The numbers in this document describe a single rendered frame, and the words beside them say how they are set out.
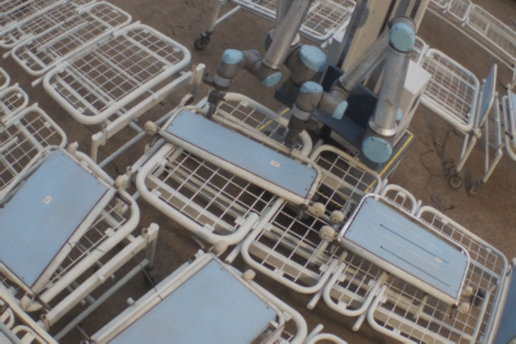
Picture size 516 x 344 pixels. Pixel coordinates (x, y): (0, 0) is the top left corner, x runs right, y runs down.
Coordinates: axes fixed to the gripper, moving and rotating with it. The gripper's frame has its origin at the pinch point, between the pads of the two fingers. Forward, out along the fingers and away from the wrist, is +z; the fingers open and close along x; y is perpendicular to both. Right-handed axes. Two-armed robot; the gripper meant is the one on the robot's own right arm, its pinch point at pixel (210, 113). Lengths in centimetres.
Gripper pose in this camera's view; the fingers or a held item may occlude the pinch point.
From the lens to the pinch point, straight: 300.5
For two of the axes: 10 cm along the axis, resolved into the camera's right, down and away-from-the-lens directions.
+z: -3.2, 7.9, 5.2
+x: 3.0, -4.4, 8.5
